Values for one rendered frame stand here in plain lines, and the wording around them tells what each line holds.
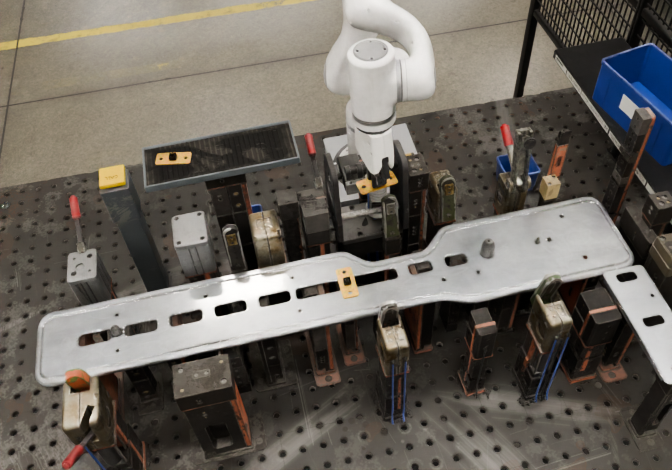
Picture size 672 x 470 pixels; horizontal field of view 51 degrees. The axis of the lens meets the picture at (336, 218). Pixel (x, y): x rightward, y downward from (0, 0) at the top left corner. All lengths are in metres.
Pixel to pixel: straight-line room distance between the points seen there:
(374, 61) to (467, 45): 2.77
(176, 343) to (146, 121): 2.22
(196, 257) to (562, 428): 0.96
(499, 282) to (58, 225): 1.37
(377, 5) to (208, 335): 0.79
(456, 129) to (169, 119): 1.72
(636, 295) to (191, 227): 1.01
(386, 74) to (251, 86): 2.55
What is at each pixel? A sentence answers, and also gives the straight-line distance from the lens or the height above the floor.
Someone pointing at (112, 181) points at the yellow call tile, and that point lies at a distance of 1.73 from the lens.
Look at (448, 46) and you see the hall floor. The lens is 3.97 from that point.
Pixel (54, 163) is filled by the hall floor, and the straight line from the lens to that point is 3.65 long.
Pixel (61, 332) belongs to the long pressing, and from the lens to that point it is 1.71.
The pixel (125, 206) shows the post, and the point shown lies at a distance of 1.78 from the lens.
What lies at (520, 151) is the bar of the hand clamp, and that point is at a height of 1.16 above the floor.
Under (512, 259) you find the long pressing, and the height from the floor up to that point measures 1.00.
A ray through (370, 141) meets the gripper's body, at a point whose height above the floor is 1.41.
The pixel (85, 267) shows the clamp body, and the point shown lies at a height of 1.06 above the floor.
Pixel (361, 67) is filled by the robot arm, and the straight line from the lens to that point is 1.23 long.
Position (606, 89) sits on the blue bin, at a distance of 2.03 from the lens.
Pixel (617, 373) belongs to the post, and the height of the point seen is 0.70.
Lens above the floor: 2.34
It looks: 50 degrees down
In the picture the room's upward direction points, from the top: 5 degrees counter-clockwise
